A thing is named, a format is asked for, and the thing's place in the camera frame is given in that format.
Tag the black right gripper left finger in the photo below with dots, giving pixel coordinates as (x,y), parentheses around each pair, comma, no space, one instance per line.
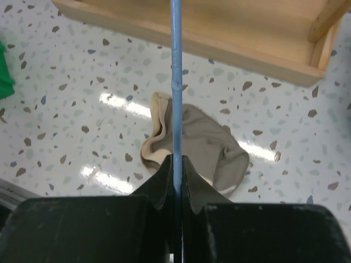
(133,228)

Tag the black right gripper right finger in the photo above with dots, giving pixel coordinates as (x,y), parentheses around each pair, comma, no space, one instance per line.
(216,229)

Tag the grey beige underwear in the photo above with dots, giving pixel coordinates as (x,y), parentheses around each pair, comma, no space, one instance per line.
(214,152)

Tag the blue wire hanger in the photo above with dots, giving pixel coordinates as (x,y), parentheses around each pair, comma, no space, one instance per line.
(176,85)

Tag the green peg basket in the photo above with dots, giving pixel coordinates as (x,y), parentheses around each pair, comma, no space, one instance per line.
(6,82)

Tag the wooden rack base tray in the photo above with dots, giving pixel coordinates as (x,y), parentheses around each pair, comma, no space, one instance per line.
(288,40)

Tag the aluminium extrusion rail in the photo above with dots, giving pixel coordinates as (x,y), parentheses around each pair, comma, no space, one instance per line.
(12,195)

